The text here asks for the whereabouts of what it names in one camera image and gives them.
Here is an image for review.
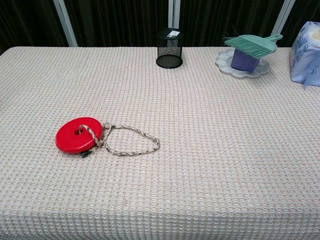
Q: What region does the beige waffle-weave tablecloth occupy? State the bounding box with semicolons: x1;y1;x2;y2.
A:
0;46;320;240

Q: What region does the purple plastic cup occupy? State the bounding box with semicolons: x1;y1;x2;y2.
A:
230;47;262;73

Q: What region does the white flower-shaped palette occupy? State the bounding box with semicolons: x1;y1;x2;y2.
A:
215;48;271;80

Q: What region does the white frame post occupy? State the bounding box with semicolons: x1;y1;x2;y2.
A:
168;0;181;31
52;0;79;48
271;0;297;37

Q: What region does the blue tissue pack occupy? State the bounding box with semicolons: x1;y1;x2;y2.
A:
289;21;320;90

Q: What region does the green hand brush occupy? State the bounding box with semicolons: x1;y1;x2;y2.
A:
221;25;270;57

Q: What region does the red plastic disc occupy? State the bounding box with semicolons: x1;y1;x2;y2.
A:
55;118;104;154

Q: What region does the green dustpan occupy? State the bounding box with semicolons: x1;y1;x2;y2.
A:
239;33;284;54

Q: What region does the black mesh pen holder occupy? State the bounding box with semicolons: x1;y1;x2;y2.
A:
155;28;185;70

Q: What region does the dark curtain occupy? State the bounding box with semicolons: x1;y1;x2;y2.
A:
0;0;320;56

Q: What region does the braided beige rope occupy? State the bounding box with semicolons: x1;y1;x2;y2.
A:
78;121;161;159

